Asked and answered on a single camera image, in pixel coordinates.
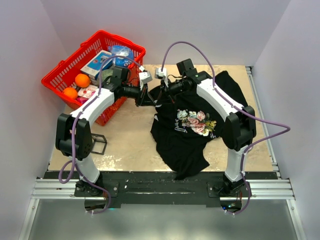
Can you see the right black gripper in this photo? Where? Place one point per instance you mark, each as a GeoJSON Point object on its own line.
{"type": "Point", "coordinates": [166, 94]}

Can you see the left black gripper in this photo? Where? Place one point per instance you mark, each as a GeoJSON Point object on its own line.
{"type": "Point", "coordinates": [145, 99]}

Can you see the black printed t-shirt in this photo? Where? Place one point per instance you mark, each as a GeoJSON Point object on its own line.
{"type": "Point", "coordinates": [181, 131]}

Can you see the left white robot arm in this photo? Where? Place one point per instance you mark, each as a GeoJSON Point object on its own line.
{"type": "Point", "coordinates": [73, 131]}

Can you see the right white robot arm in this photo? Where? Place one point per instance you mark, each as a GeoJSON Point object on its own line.
{"type": "Point", "coordinates": [239, 124]}

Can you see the green melon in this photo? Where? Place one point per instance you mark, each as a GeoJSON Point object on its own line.
{"type": "Point", "coordinates": [104, 75]}

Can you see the blue plastic bag item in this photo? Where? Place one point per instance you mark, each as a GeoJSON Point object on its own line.
{"type": "Point", "coordinates": [124, 55]}

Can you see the white red snack packet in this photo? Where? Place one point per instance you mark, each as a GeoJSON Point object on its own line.
{"type": "Point", "coordinates": [87, 92]}

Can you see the blue white product box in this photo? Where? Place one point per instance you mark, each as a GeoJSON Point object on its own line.
{"type": "Point", "coordinates": [92, 68]}

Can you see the pink snack packet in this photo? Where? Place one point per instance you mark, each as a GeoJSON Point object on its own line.
{"type": "Point", "coordinates": [81, 99]}

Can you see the orange fruit upper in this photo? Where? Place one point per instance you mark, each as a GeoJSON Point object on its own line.
{"type": "Point", "coordinates": [82, 80]}

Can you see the orange fruit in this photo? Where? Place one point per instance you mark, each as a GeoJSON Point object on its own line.
{"type": "Point", "coordinates": [82, 80]}
{"type": "Point", "coordinates": [70, 92]}

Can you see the orange fruit lower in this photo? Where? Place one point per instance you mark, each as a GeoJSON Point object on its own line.
{"type": "Point", "coordinates": [70, 92]}

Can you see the red plastic shopping basket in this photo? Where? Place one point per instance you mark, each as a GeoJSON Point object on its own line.
{"type": "Point", "coordinates": [64, 74]}

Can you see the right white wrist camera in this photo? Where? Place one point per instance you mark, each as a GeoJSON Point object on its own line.
{"type": "Point", "coordinates": [161, 74]}

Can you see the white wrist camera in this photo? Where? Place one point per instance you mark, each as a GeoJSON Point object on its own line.
{"type": "Point", "coordinates": [161, 74]}
{"type": "Point", "coordinates": [144, 77]}

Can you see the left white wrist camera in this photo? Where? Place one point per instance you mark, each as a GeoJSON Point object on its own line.
{"type": "Point", "coordinates": [144, 77]}

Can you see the black square frame stand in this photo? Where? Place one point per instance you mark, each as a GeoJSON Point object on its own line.
{"type": "Point", "coordinates": [99, 144]}

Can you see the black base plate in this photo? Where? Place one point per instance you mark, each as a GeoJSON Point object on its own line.
{"type": "Point", "coordinates": [146, 188]}

